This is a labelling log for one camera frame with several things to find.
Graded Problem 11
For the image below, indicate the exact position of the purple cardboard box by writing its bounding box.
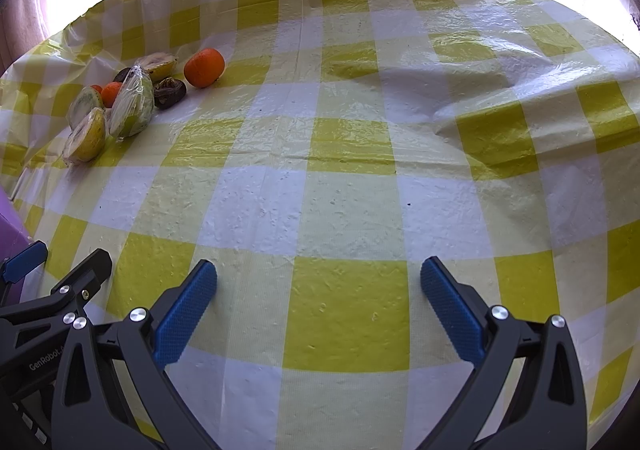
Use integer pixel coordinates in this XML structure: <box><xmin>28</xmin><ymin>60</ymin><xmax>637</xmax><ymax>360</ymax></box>
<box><xmin>0</xmin><ymin>188</ymin><xmax>30</xmax><ymax>262</ymax></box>

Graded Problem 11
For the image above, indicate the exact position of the large orange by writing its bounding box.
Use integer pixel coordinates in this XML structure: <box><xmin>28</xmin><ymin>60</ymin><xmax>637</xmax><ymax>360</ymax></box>
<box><xmin>183</xmin><ymin>48</ymin><xmax>226</xmax><ymax>88</ymax></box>

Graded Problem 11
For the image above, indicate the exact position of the yellow white checkered tablecloth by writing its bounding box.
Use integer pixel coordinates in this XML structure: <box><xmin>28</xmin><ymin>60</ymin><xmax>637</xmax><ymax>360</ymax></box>
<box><xmin>1</xmin><ymin>0</ymin><xmax>639</xmax><ymax>449</ymax></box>

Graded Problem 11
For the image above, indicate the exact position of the yellow fruit half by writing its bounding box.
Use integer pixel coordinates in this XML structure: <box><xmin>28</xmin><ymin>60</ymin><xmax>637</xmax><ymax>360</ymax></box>
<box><xmin>62</xmin><ymin>108</ymin><xmax>106</xmax><ymax>165</ymax></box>

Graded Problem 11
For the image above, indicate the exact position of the green cabbage half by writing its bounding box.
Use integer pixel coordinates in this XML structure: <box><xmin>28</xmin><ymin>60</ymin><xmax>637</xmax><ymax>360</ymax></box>
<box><xmin>108</xmin><ymin>64</ymin><xmax>154</xmax><ymax>139</ymax></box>

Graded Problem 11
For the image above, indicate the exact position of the pale fruit half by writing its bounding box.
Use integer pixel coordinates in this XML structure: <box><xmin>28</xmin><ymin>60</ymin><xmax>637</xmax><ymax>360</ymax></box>
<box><xmin>66</xmin><ymin>87</ymin><xmax>104</xmax><ymax>130</ymax></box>

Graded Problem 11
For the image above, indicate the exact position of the pink floral curtain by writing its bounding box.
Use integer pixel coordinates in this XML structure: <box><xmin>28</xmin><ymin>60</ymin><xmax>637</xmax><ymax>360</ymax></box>
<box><xmin>1</xmin><ymin>0</ymin><xmax>49</xmax><ymax>73</ymax></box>

